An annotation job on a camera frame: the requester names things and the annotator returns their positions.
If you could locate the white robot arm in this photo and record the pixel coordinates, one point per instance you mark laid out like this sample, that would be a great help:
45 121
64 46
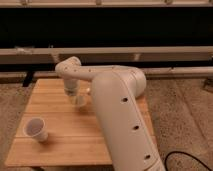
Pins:
114 90

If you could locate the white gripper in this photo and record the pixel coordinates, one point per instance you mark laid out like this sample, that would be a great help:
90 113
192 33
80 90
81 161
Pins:
78 100

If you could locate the white metal rail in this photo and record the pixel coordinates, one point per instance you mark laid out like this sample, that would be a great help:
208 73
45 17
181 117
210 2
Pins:
20 55

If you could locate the white paper cup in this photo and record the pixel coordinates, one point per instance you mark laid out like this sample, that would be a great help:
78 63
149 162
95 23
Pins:
35 128

